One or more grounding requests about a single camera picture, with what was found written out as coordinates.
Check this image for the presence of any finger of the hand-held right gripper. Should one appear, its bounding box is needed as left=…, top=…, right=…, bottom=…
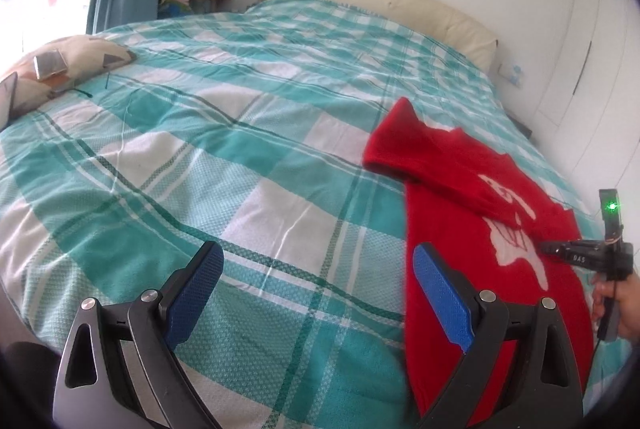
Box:
left=539, top=240, right=597, bottom=268

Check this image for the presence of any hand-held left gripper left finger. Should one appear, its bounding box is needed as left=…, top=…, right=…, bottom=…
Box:
left=52, top=240, right=224, bottom=429

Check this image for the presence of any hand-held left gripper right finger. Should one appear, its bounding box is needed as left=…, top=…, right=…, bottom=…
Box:
left=412, top=243, right=585, bottom=429

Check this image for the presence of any red knit sweater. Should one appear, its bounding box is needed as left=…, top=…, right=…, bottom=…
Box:
left=362, top=96, right=601, bottom=429

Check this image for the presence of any person's right hand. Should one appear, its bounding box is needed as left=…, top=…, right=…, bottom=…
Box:
left=591, top=271, right=640, bottom=340

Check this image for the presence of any teal checked blanket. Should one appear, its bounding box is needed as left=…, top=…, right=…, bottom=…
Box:
left=0, top=0, right=636, bottom=429

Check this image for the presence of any white wardrobe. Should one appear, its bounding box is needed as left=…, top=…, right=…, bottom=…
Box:
left=530, top=0, right=640, bottom=210

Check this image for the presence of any patterned beige pillow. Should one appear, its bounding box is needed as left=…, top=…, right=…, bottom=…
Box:
left=0, top=34, right=138, bottom=130

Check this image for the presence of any silver phone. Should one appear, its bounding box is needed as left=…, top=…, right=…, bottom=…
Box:
left=34, top=49, right=68, bottom=82

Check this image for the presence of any wall socket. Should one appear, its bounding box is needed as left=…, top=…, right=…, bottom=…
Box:
left=495, top=63, right=523, bottom=87

